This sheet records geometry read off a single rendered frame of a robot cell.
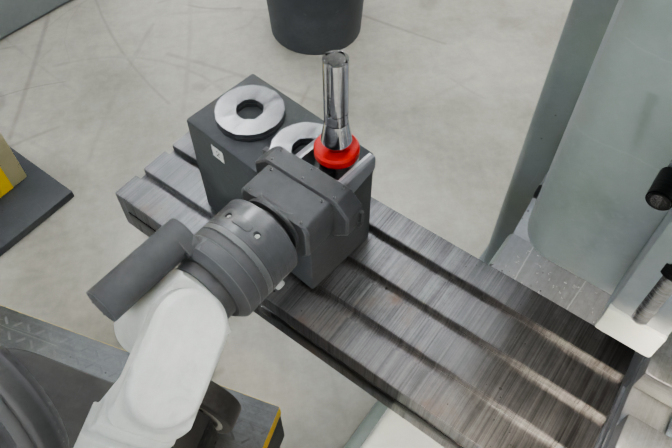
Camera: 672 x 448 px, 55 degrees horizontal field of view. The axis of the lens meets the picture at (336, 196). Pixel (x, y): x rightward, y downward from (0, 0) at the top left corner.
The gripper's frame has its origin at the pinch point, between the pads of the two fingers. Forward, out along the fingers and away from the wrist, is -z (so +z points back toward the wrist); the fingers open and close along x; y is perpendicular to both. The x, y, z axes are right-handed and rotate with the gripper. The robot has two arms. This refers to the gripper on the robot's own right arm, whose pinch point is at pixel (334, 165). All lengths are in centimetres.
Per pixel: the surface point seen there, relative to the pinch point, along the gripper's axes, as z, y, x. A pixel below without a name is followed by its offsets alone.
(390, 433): 8.2, 35.6, -16.0
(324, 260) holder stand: -1.1, 22.5, 2.4
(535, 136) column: -43, 27, -8
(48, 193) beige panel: -12, 121, 130
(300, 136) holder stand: -6.1, 7.6, 10.0
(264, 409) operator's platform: 6, 84, 14
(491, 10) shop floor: -193, 123, 64
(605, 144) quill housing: 3.2, -22.2, -23.4
